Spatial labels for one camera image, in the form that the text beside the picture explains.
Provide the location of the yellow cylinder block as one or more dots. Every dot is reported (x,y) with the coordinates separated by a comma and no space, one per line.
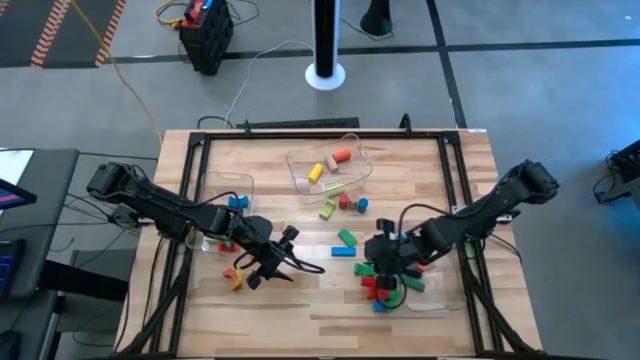
(315,173)

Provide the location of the black equipment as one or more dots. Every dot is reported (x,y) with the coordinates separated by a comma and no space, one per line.
(627,165)

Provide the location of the black crate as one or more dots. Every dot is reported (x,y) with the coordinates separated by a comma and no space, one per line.
(207,40)

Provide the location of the red long block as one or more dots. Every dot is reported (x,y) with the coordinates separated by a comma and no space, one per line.
(420,267)

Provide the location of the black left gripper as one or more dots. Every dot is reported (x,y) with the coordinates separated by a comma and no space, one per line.
(260,240)

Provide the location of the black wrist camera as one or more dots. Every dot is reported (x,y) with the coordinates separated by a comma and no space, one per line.
(290,233)
(385,226)

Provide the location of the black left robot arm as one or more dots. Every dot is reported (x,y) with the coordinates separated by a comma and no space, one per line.
(150,202)

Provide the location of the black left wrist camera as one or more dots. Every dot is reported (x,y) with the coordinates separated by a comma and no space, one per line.
(290,233)

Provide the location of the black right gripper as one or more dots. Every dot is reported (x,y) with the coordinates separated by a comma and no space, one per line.
(395,252)

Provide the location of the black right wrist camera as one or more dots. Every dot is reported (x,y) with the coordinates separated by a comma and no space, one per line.
(385,226)

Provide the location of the purple long block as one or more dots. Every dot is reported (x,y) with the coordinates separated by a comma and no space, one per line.
(412,273)

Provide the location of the black cone base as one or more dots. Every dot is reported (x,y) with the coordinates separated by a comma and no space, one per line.
(376,20)

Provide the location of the small yellow block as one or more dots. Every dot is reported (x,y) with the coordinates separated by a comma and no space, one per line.
(239,276)

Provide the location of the tan cylinder block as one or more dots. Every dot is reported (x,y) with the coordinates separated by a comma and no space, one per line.
(353,202)
(331,163)

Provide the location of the light green cylinder block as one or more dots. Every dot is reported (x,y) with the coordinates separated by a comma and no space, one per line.
(335,190)

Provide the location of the black power strip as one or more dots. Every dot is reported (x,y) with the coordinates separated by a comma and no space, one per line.
(300,123)

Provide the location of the blue cylinder block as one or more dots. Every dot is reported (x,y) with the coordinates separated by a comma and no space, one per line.
(378,306)
(362,205)

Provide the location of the clear plastic bin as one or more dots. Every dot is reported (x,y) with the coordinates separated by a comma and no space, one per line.
(445,295)
(350,170)
(220,182)

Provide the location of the red cylinder block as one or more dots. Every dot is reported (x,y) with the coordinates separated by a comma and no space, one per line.
(344,201)
(342,155)

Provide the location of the small green label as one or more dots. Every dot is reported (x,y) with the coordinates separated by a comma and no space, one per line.
(469,249)

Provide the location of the orange striped floor mat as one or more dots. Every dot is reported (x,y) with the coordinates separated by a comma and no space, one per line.
(75,30)

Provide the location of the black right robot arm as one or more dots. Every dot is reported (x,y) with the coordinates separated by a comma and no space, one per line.
(500,200)

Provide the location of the tablet screen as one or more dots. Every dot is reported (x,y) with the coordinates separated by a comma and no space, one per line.
(12,196)

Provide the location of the white standing fan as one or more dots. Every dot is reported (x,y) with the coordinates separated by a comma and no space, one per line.
(325,40)

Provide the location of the light green arch block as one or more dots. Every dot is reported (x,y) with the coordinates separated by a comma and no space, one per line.
(327,210)
(212,241)

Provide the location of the green long block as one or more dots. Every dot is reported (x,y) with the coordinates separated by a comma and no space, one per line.
(413,283)

